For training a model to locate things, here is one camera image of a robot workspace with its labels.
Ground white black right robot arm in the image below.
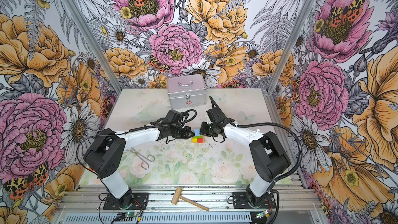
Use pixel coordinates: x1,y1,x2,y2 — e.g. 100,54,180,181
200,107,291,207

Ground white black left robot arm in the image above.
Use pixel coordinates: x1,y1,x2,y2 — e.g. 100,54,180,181
84,110,197,209

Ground silver pink metal case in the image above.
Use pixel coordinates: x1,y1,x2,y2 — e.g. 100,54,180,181
167,74,206,110

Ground metal tongs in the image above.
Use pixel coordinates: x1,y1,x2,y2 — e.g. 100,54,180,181
127,148,155,170

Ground wooden mallet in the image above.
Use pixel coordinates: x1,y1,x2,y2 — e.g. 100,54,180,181
171,187,209,212

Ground left circuit board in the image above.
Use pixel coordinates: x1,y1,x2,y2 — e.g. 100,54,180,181
117,212,143,220

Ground circuit board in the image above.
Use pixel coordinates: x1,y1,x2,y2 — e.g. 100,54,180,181
256,210,269,218
117,212,143,220

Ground right circuit board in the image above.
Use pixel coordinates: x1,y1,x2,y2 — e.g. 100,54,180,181
256,210,269,218

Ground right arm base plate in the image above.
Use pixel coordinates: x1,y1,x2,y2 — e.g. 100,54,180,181
232,192,276,209

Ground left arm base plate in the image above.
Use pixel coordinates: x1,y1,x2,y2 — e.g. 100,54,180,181
103,192,149,211

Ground right black cable hose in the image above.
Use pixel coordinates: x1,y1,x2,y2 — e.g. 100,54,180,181
209,95,303,224

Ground black cable hose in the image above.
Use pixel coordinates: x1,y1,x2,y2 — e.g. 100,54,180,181
76,109,198,181
209,95,303,224

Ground left black cable hose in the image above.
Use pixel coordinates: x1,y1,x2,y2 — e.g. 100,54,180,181
76,109,198,181

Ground aluminium front rail frame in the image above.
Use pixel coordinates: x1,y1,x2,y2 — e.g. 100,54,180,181
53,185,327,224

